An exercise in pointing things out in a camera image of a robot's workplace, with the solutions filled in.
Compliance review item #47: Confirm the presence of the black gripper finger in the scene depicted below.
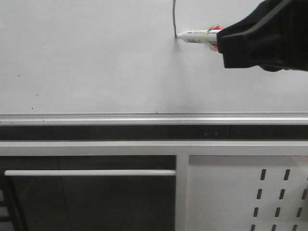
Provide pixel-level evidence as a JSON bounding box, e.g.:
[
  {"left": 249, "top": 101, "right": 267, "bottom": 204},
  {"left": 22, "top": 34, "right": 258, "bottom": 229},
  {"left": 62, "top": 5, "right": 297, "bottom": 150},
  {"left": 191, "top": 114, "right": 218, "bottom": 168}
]
[{"left": 217, "top": 0, "right": 308, "bottom": 72}]

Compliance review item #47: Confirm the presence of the red round magnet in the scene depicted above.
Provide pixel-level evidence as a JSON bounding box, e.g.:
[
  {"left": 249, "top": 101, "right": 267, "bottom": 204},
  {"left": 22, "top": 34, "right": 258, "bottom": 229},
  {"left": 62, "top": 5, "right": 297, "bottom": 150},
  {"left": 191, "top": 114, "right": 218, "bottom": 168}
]
[{"left": 207, "top": 25, "right": 223, "bottom": 51}]

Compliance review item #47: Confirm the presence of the white whiteboard marker pen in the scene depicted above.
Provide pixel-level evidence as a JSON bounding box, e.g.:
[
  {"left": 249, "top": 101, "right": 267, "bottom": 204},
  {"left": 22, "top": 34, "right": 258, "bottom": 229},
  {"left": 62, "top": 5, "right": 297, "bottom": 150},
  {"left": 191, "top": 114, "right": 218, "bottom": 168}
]
[{"left": 177, "top": 29, "right": 208, "bottom": 45}]

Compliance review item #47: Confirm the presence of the white metal whiteboard stand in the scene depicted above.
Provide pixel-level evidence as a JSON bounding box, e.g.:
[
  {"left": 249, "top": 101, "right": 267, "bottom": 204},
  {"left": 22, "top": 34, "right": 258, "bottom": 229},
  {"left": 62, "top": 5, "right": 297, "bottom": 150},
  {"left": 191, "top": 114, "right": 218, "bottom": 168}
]
[{"left": 0, "top": 141, "right": 308, "bottom": 231}]

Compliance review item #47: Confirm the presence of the white whiteboard surface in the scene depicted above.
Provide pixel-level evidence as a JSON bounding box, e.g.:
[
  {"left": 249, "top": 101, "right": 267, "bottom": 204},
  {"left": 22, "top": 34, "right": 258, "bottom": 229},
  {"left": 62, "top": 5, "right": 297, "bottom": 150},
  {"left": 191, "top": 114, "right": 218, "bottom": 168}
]
[{"left": 0, "top": 0, "right": 308, "bottom": 126}]

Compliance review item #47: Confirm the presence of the white perforated metal panel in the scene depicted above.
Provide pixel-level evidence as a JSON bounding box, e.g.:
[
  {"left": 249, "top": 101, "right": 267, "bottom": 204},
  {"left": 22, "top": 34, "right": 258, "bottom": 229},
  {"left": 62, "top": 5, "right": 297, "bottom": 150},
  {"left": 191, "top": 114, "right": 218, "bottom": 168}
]
[{"left": 186, "top": 155, "right": 308, "bottom": 231}]

